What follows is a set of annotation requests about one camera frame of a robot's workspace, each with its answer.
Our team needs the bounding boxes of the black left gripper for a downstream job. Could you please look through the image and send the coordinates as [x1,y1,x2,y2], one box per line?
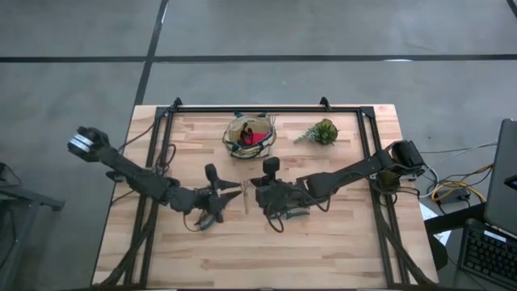
[192,162,244,225]

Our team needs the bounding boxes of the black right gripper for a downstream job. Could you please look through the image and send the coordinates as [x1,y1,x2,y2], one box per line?
[249,155,305,216]

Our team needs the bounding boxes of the dark green pruning shears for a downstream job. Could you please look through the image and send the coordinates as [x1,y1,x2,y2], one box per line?
[183,212,218,233]

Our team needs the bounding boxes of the black pruning shears brown strap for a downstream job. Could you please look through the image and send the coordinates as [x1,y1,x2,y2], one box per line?
[264,206,312,234]

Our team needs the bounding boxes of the beige green-trimmed gardening bag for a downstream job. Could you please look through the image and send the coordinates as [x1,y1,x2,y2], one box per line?
[221,112,279,160]

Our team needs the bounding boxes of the red garden gloves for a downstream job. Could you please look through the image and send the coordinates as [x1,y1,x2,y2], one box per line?
[237,123,268,146]

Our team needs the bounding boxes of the small potted succulent plant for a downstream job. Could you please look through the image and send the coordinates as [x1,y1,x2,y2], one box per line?
[293,118,339,146]

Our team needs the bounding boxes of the white paper sheet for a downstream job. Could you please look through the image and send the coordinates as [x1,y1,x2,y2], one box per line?
[418,201,452,247]

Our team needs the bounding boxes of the grey power box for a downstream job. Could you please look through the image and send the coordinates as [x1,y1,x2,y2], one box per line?
[438,188,472,205]

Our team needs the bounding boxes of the black side desk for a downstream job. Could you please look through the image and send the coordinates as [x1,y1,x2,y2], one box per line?
[423,201,517,291]

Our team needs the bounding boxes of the black metal stand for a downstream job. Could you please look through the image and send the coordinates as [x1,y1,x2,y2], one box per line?
[0,161,65,291]

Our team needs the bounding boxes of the black keyboard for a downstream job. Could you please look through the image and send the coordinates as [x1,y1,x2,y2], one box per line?
[460,220,517,290]

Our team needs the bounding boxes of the grey laptop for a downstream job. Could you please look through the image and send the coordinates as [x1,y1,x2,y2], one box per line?
[483,118,517,238]

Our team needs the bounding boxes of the black aluminium table frame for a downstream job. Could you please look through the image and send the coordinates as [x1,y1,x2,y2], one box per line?
[96,96,437,290]

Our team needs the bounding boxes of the yellow cable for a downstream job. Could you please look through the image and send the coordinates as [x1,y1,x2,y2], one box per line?
[431,163,494,203]

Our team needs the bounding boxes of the white cable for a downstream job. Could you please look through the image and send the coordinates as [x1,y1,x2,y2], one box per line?
[419,141,498,199]

